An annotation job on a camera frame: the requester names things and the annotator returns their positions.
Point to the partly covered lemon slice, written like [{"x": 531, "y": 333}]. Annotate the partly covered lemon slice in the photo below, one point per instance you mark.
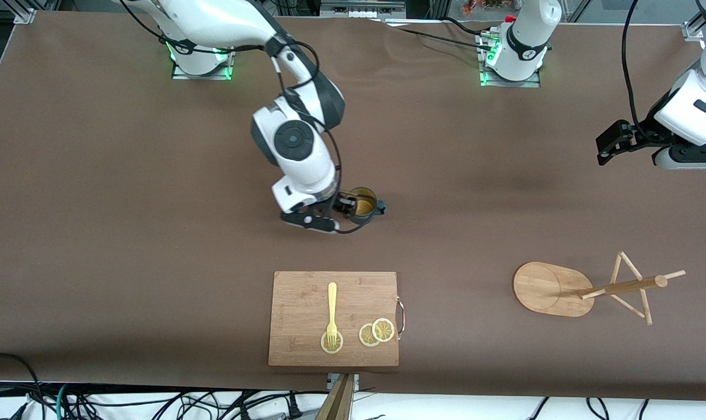
[{"x": 366, "y": 336}]

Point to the wooden mug rack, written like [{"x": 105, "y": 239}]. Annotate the wooden mug rack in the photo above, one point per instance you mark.
[{"x": 542, "y": 289}]

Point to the dark teal mug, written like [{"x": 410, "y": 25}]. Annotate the dark teal mug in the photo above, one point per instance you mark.
[{"x": 367, "y": 214}]

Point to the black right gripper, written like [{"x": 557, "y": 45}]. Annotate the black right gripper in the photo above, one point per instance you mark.
[{"x": 336, "y": 203}]

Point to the wooden post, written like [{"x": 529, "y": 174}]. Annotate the wooden post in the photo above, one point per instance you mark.
[{"x": 338, "y": 402}]

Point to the lemon slice under fork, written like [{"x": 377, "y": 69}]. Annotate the lemon slice under fork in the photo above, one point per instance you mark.
[{"x": 324, "y": 345}]

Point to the bamboo cutting board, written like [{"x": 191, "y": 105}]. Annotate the bamboo cutting board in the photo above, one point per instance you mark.
[{"x": 300, "y": 315}]

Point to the overlapping lemon slice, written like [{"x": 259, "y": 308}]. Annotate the overlapping lemon slice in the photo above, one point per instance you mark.
[{"x": 383, "y": 329}]

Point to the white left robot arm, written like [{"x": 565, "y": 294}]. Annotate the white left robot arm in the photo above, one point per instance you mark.
[{"x": 528, "y": 35}]

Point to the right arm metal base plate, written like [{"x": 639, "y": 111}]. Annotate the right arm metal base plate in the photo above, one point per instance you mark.
[{"x": 181, "y": 74}]

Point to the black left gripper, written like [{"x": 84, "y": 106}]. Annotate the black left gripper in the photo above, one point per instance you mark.
[{"x": 646, "y": 135}]

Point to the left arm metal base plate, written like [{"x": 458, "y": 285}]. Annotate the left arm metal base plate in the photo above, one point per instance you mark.
[{"x": 531, "y": 83}]

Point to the metal table edge bracket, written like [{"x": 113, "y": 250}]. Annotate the metal table edge bracket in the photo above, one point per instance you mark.
[{"x": 331, "y": 380}]

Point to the brown table cover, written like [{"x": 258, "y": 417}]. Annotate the brown table cover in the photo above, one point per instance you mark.
[{"x": 154, "y": 262}]

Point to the black power plug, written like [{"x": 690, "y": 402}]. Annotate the black power plug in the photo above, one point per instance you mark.
[{"x": 294, "y": 408}]

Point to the grey power strip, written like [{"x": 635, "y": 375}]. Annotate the grey power strip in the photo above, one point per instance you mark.
[{"x": 359, "y": 10}]

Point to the yellow plastic fork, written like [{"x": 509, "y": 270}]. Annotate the yellow plastic fork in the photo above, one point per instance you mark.
[{"x": 332, "y": 303}]

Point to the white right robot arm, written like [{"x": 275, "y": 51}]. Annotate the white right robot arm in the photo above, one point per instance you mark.
[{"x": 294, "y": 140}]

